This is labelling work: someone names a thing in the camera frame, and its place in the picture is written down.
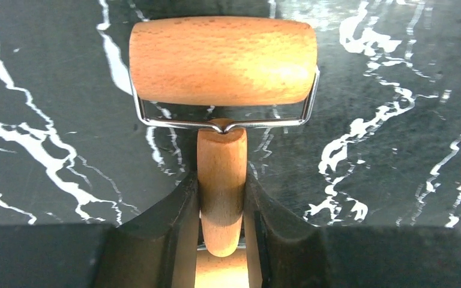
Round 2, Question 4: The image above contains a wooden double-ended pastry roller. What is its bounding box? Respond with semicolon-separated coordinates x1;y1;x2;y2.
128;16;321;288

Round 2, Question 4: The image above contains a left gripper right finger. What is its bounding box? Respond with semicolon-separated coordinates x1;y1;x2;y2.
243;172;358;287

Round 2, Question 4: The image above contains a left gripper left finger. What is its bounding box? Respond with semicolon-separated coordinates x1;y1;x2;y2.
94;172;199;288

